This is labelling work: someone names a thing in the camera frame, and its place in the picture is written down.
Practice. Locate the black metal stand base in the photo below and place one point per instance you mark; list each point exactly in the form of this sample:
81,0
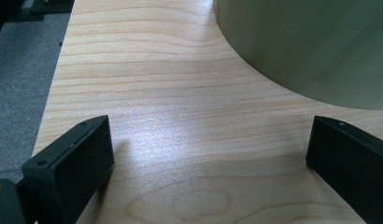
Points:
49,6

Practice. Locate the green plastic trash bin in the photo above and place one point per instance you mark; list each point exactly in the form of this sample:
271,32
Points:
311,43

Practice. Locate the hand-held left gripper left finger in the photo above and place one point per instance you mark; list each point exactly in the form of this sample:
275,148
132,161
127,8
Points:
71,161

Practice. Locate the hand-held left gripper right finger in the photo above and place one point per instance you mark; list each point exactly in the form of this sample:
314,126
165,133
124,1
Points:
351,161

